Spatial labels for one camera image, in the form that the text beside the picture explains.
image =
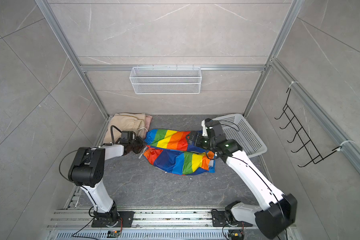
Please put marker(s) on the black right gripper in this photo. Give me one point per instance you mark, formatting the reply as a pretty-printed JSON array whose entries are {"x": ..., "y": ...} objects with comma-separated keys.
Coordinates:
[{"x": 199, "y": 142}]

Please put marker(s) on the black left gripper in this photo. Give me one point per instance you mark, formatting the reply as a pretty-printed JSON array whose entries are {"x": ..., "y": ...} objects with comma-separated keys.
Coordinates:
[{"x": 142, "y": 144}]

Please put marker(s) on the beige shorts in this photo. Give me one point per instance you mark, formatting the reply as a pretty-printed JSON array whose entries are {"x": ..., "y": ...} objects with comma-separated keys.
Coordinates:
[{"x": 126, "y": 122}]

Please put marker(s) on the pink drawstring shorts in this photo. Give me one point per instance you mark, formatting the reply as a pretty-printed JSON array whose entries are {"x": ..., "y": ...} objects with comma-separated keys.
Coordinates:
[{"x": 148, "y": 120}]

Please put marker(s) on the multicolour orange blue shorts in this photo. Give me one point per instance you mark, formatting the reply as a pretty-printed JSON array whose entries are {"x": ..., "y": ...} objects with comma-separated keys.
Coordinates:
[{"x": 170, "y": 151}]

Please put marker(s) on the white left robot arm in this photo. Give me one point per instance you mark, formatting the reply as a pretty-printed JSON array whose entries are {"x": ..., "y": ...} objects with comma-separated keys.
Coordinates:
[{"x": 87, "y": 172}]

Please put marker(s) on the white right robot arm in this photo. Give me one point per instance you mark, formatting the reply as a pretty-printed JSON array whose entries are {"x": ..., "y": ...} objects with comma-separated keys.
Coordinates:
[{"x": 275, "y": 211}]

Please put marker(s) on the white plastic laundry basket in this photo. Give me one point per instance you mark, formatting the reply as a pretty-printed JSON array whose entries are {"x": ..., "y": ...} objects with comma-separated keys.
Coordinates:
[{"x": 236, "y": 127}]

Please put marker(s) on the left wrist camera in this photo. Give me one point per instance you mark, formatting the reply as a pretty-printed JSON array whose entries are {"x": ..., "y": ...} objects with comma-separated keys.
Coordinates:
[{"x": 127, "y": 137}]

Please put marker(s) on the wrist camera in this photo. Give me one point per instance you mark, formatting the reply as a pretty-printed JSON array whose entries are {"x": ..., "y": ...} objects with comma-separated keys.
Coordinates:
[
  {"x": 127, "y": 137},
  {"x": 213, "y": 129}
]

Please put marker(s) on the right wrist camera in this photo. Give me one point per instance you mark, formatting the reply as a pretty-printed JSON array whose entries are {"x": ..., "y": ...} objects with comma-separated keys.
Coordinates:
[{"x": 213, "y": 129}]

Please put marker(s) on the white wire wall basket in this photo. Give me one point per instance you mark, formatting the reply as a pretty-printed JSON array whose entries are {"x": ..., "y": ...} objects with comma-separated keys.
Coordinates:
[{"x": 166, "y": 80}]

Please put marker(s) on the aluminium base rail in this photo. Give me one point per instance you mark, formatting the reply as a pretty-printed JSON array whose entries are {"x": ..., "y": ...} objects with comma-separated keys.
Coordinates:
[{"x": 151, "y": 223}]

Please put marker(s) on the black wire hook rack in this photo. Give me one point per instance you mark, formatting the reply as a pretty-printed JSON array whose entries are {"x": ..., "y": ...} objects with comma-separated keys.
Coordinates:
[{"x": 303, "y": 136}]

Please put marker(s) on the aluminium frame post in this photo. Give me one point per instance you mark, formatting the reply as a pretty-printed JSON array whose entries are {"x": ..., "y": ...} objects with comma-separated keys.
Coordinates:
[{"x": 47, "y": 11}]

